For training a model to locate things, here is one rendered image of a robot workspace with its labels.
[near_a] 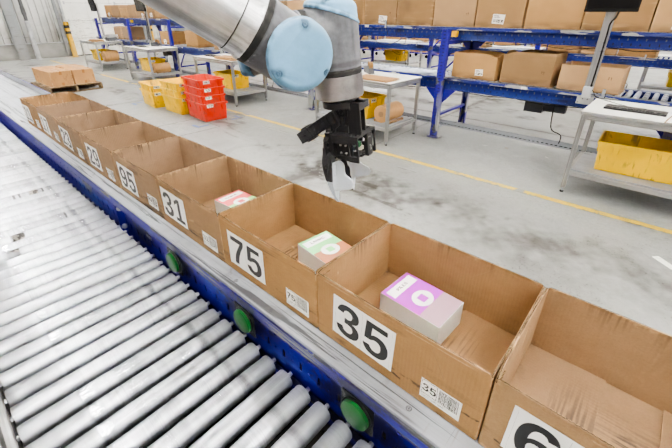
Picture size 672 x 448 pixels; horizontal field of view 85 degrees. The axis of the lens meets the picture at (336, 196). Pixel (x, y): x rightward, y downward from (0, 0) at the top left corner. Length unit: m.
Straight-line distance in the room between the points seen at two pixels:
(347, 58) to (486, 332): 0.69
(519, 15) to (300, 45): 4.80
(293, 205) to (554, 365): 0.85
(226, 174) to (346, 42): 1.00
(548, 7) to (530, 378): 4.57
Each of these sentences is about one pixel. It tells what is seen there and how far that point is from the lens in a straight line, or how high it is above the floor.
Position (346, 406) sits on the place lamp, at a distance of 0.88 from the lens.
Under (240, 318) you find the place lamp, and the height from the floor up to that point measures 0.83.
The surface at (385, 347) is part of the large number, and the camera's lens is 0.80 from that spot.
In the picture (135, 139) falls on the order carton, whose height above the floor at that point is 0.96.
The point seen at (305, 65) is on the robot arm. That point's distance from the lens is 0.50.
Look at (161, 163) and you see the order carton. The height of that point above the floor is 0.94.
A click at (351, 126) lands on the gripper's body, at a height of 1.37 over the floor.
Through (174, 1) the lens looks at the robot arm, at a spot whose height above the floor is 1.57.
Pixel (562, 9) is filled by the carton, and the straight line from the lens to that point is 5.11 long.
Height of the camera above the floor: 1.56
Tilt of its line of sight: 27 degrees down
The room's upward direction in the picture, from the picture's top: straight up
